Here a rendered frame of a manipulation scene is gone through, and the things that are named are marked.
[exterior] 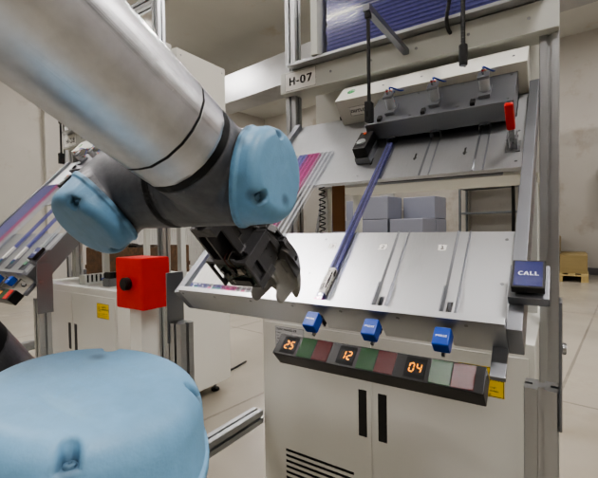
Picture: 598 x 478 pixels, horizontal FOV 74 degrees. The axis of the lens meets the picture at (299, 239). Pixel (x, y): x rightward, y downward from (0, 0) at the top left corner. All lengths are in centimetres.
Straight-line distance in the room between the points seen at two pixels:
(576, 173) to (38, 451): 844
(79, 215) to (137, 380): 17
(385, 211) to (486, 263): 404
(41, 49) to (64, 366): 17
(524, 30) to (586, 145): 742
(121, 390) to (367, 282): 54
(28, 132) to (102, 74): 871
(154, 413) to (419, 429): 89
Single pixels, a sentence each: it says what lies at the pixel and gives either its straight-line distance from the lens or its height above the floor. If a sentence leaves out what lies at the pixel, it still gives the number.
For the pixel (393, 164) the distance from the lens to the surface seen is 99.
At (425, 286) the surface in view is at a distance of 69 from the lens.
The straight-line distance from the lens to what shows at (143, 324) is 135.
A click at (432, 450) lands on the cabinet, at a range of 107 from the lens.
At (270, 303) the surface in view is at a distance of 77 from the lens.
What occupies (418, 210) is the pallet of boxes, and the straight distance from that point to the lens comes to 502.
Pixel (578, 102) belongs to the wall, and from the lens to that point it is 871.
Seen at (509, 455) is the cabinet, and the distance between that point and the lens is 103.
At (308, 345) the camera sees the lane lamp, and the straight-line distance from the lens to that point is 69.
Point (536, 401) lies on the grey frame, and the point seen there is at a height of 62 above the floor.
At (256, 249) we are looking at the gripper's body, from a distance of 51.
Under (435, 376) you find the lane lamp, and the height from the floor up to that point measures 65.
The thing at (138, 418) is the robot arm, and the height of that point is 77.
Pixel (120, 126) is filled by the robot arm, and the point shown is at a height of 92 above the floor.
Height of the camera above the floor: 86
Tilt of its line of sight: 1 degrees down
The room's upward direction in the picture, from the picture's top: 1 degrees counter-clockwise
